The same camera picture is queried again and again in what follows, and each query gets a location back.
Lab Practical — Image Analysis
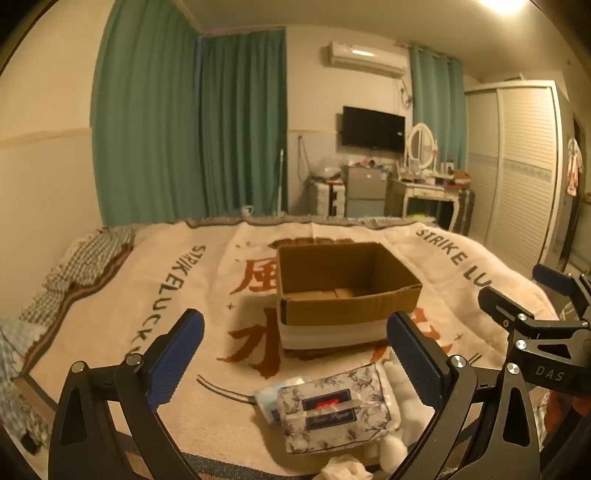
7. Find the black wall television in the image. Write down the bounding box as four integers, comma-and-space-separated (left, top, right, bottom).
342, 106, 406, 153

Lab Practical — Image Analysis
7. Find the dark suitcase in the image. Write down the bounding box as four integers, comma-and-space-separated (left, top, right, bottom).
449, 187, 476, 234

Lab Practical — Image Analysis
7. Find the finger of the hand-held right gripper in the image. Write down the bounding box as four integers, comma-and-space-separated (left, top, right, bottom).
532, 263, 591, 319
477, 286, 589, 344

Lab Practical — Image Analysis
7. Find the hanging cloth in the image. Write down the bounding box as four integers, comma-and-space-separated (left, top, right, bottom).
566, 137, 584, 198

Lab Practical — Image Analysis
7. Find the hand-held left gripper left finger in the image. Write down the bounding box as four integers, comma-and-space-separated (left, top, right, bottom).
47, 308, 206, 480

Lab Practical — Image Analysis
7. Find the white louvered wardrobe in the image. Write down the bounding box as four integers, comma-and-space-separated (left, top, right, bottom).
463, 80, 577, 277

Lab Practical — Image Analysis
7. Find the green curtain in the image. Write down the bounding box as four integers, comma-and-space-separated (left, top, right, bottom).
93, 0, 202, 228
409, 42, 468, 169
198, 30, 289, 219

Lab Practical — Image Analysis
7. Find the white air conditioner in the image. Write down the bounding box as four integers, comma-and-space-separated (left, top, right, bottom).
327, 41, 408, 78

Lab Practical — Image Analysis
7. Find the grey mini fridge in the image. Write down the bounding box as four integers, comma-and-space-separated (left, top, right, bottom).
345, 165, 389, 217

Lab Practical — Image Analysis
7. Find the blue white tissue packet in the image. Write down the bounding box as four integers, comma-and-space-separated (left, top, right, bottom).
253, 385, 289, 424

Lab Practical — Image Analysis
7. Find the white cloth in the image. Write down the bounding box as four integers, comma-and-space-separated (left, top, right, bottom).
318, 455, 375, 480

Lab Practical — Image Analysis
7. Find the blue checked bedding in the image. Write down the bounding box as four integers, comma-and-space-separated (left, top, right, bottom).
0, 316, 49, 441

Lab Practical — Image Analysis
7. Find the white mop pole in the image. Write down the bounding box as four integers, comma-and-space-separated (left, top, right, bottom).
276, 147, 286, 216

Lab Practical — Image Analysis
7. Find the floral tissue pack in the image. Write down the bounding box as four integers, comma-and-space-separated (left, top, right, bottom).
276, 361, 403, 455

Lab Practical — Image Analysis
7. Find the clear plastic bag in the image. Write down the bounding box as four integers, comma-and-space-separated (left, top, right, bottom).
318, 156, 346, 182

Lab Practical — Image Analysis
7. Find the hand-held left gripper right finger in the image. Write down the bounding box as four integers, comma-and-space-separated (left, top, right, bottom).
385, 311, 543, 480

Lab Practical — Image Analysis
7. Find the cardboard box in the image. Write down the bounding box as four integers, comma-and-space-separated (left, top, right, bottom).
276, 242, 423, 354

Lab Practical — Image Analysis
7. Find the white oval mirror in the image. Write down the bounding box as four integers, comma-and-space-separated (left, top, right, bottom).
405, 122, 439, 171

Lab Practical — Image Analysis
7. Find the white dressing table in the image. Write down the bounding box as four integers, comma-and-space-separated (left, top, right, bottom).
389, 176, 463, 230

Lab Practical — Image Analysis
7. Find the printed blanket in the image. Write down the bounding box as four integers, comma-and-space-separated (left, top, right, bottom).
25, 217, 561, 467

